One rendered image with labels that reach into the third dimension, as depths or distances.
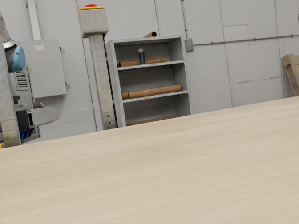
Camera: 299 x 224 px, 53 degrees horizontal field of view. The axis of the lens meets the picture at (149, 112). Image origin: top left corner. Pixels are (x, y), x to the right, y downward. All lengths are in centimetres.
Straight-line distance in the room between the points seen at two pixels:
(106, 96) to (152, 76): 304
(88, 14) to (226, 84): 371
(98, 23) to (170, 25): 329
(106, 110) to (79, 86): 279
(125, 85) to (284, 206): 359
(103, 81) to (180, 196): 66
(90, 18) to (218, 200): 72
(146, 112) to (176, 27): 120
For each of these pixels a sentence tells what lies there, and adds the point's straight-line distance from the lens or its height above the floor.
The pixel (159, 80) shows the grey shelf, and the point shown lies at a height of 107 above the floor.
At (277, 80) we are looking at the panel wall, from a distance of 508.
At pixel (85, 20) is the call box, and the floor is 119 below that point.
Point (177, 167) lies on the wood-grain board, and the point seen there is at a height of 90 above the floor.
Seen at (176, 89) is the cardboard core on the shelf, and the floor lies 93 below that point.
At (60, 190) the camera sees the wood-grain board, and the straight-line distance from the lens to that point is 29.
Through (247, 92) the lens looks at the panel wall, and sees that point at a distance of 467.
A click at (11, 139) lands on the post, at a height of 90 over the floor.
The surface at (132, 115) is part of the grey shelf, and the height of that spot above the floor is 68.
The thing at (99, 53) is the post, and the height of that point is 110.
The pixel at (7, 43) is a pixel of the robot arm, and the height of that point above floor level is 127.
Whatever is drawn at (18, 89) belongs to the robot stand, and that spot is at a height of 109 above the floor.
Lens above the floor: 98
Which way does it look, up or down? 4 degrees down
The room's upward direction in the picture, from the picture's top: 8 degrees counter-clockwise
